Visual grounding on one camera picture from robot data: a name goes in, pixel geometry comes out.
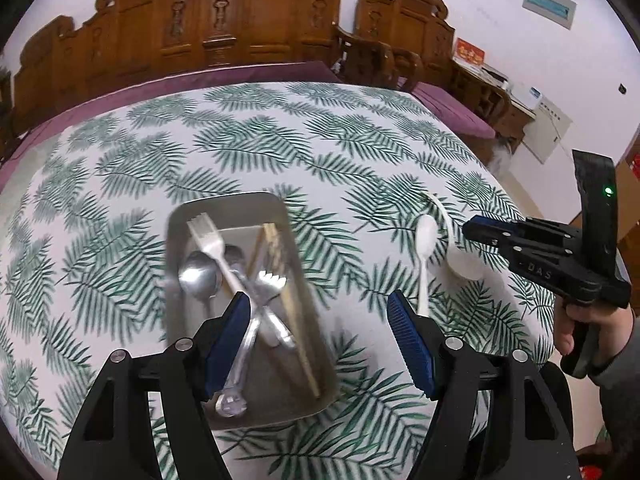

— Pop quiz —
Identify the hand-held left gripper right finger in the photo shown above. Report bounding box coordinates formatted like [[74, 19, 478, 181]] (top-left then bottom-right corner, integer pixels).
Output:
[[387, 290, 581, 480]]

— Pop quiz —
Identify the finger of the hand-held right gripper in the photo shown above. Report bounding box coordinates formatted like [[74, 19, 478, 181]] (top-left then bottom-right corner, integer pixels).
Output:
[[462, 220, 582, 262], [474, 215, 584, 242]]

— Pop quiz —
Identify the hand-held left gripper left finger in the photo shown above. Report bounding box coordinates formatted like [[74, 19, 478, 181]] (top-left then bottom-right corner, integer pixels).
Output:
[[59, 290, 251, 480]]

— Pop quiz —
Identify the white soup spoon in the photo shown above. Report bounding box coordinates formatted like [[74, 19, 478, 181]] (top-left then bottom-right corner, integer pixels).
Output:
[[422, 191, 487, 282]]

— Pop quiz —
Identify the white plastic spoon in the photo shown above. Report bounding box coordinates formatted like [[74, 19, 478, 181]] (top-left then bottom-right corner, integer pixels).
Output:
[[414, 214, 439, 317]]

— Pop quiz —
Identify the wooden chopstick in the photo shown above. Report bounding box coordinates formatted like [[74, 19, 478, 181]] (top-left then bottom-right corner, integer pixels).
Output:
[[267, 222, 322, 397], [261, 223, 317, 400]]

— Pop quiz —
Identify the metal fork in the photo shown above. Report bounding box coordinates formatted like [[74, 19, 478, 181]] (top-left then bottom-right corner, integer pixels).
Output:
[[186, 213, 297, 350], [214, 269, 287, 418]]

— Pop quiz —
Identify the metal tray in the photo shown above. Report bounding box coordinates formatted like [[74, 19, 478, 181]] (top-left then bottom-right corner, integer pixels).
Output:
[[165, 191, 338, 431]]

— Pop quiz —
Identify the person's right forearm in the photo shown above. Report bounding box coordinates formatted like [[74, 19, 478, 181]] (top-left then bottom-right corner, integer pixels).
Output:
[[589, 310, 640, 461]]

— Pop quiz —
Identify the person's right hand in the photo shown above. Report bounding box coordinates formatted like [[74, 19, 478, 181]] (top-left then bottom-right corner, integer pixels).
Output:
[[552, 300, 636, 368]]

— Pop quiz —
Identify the white plastic bag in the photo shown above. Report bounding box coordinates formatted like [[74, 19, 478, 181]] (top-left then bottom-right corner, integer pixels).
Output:
[[487, 141, 516, 176]]

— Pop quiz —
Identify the cardboard box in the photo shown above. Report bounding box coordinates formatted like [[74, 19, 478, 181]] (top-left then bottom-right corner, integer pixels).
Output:
[[615, 140, 640, 223]]

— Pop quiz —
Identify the wooden side table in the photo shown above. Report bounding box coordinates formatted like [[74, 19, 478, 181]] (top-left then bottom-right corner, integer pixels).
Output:
[[450, 57, 526, 153]]

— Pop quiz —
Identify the white board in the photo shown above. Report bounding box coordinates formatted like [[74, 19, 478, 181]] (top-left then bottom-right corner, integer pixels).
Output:
[[522, 100, 573, 165]]

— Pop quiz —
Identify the purple armchair cushion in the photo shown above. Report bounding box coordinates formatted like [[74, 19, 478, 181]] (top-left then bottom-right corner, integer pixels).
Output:
[[410, 81, 497, 140]]

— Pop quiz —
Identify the white box with blue label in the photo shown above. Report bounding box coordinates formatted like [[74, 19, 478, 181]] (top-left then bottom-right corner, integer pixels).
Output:
[[510, 85, 543, 111]]

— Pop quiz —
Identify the stack of white papers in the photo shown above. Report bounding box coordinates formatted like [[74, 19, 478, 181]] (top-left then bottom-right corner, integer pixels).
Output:
[[480, 65, 511, 86]]

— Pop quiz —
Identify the red box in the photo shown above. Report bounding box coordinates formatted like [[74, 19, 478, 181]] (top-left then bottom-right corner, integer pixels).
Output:
[[452, 37, 486, 66]]

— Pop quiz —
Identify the leaf print tablecloth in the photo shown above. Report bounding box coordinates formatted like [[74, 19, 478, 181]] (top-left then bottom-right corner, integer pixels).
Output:
[[0, 81, 556, 480]]

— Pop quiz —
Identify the carved wooden armchair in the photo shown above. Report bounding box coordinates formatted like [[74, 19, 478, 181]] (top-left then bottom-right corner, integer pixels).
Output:
[[335, 0, 456, 93]]

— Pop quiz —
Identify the purple sofa cushion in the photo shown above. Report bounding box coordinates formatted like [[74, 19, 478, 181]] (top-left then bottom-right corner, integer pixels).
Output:
[[0, 61, 343, 196]]

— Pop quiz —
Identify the carved wooden sofa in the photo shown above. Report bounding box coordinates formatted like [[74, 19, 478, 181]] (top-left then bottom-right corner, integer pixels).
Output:
[[11, 0, 346, 131]]

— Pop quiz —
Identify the grey wall panel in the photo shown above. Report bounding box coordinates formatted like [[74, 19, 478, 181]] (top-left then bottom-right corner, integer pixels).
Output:
[[522, 0, 577, 29]]

